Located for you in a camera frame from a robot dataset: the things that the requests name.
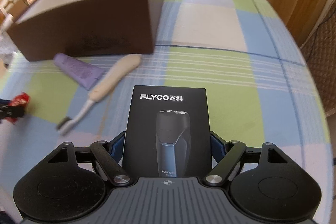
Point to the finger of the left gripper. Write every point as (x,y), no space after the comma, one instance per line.
(6,113)

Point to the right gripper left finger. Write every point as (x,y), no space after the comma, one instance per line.
(106,158)

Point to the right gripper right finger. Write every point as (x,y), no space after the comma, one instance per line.
(228,155)

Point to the red snack packet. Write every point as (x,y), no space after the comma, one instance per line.
(18,104)

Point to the black shaver box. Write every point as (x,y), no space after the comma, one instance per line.
(168,133)

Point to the purple cream tube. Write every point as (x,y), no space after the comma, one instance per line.
(83,73)

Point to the white electric razor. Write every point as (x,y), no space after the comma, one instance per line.
(115,74)

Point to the checkered tablecloth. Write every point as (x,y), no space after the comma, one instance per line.
(258,86)

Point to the quilted brown chair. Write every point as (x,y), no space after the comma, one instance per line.
(319,54)

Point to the brown cardboard storage box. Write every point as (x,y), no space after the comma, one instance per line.
(86,28)

